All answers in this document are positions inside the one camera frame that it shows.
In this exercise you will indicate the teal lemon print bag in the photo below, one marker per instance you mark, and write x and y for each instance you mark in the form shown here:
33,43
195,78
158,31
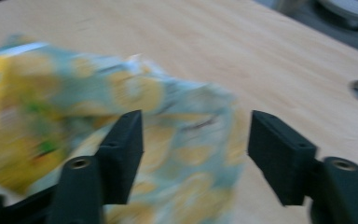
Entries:
183,149

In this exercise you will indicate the yellow green packet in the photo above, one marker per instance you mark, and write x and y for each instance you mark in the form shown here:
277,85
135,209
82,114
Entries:
18,124

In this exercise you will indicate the grey round object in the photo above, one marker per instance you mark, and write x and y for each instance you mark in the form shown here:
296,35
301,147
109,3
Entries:
345,11

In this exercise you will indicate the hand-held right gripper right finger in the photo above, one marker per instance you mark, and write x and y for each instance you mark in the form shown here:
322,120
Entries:
281,161

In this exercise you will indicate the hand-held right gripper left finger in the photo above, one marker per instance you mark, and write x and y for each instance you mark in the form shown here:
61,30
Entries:
121,161

